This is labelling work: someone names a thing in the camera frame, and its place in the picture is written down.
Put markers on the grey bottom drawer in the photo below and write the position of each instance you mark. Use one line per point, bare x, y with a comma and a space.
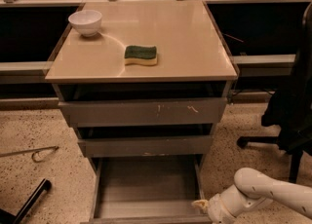
147, 190

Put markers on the grey top drawer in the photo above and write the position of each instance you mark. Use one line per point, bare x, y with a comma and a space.
82, 114

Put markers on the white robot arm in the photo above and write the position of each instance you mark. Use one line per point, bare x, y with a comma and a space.
253, 190

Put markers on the white ceramic bowl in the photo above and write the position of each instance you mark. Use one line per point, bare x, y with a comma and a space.
86, 22

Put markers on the yellow foam padded gripper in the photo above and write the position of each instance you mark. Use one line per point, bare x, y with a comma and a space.
215, 207

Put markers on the grey drawer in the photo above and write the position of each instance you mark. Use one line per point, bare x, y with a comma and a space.
147, 190
143, 146
82, 114

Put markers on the grey middle drawer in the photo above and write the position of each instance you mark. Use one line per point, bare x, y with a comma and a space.
143, 146

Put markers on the green and yellow sponge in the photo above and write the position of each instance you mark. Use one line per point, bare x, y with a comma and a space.
140, 55

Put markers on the metal rod on floor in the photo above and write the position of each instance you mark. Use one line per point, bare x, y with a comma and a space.
32, 151

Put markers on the black office chair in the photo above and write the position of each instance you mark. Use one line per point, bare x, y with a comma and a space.
290, 106

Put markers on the grey drawer cabinet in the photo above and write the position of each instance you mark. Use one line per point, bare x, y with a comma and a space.
191, 63

